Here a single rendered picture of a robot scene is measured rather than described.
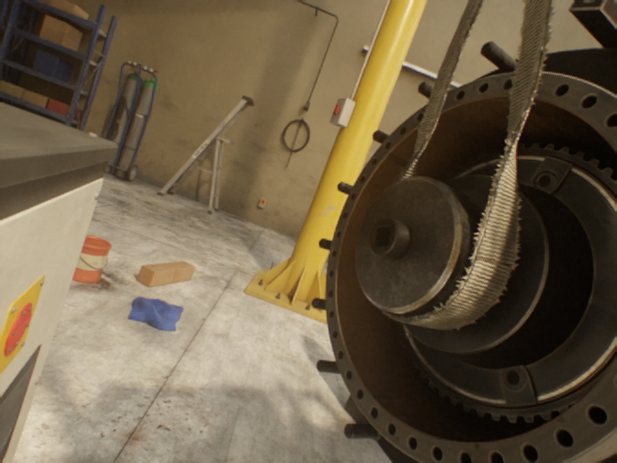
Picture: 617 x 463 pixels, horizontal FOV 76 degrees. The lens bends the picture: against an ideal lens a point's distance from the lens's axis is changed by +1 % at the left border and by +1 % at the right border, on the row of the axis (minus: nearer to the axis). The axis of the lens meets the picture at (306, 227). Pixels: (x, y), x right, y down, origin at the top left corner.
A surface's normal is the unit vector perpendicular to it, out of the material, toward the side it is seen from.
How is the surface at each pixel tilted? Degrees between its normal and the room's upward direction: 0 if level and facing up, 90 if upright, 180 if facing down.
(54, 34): 90
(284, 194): 90
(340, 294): 53
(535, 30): 101
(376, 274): 90
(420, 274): 90
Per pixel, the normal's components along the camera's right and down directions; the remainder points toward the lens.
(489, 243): 0.49, 0.11
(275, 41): 0.03, 0.12
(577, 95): -0.83, -0.25
